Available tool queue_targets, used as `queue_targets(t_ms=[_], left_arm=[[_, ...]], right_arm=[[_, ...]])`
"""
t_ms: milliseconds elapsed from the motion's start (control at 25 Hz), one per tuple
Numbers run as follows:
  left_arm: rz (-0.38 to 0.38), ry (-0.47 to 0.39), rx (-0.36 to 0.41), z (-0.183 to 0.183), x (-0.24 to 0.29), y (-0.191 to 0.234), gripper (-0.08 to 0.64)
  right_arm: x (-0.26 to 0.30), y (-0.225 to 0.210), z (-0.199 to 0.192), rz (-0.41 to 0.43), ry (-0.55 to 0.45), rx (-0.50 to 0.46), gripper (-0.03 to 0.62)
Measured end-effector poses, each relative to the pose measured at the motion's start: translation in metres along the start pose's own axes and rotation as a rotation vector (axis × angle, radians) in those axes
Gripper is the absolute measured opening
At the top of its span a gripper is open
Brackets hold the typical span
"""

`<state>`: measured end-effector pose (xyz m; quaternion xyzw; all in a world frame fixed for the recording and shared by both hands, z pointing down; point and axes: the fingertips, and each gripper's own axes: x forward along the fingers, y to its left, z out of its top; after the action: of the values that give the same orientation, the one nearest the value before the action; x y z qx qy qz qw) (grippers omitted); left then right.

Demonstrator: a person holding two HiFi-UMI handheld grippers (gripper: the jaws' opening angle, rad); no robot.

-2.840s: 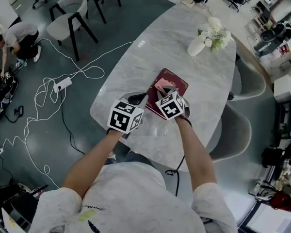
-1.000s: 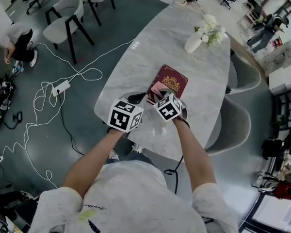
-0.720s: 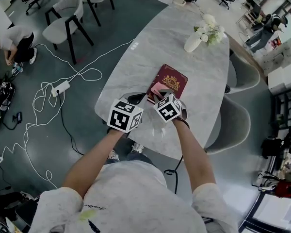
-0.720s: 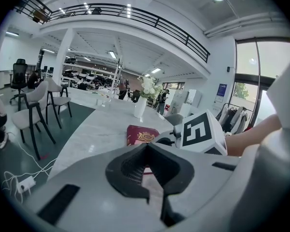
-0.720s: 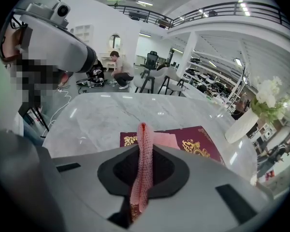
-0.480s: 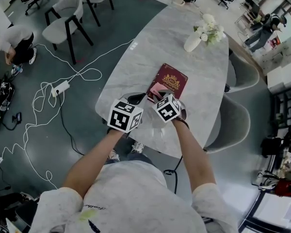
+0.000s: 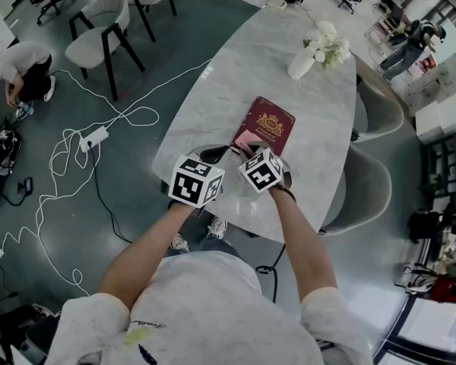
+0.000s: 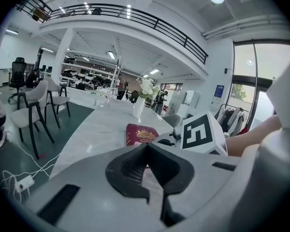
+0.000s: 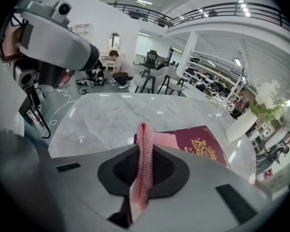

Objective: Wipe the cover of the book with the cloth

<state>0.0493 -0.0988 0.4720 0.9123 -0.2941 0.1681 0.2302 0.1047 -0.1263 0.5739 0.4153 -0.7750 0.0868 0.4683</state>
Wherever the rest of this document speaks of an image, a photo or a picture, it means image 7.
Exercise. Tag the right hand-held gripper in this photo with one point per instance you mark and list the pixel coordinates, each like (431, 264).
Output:
(264, 171)

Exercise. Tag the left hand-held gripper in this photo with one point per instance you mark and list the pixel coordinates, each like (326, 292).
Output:
(194, 183)

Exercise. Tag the pink cloth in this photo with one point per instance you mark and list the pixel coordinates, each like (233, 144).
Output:
(245, 137)

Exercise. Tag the dark red book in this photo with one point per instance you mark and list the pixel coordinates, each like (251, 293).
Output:
(285, 135)

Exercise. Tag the person's left forearm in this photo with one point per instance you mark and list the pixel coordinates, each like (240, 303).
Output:
(148, 249)

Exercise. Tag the person's right forearm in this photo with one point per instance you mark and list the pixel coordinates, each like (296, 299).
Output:
(308, 249)

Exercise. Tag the dark wrist band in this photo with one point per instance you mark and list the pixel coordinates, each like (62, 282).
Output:
(285, 195)

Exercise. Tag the person's left shoe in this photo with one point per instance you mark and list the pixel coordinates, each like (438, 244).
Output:
(179, 242)

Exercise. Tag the person's blue jeans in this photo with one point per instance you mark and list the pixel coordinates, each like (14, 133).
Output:
(220, 247)

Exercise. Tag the white ribbed vase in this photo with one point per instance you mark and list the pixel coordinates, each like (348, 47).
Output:
(300, 65)

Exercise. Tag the white power strip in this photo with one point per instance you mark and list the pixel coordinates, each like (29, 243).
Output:
(94, 137)

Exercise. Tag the grey shell chair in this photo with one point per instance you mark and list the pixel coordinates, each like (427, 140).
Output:
(365, 192)
(384, 112)

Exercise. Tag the white flower bouquet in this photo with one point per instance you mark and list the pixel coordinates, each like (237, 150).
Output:
(327, 32)

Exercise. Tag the person's white t-shirt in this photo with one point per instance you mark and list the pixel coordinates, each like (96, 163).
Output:
(209, 310)

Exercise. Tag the black shelf rack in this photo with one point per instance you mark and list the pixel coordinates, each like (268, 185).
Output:
(441, 158)

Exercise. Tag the black equipment bag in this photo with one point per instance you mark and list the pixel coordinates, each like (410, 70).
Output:
(425, 224)
(0, 154)

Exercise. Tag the black power adapter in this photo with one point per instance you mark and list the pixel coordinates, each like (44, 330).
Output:
(25, 186)

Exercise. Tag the red bag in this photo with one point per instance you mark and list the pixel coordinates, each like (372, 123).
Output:
(452, 289)

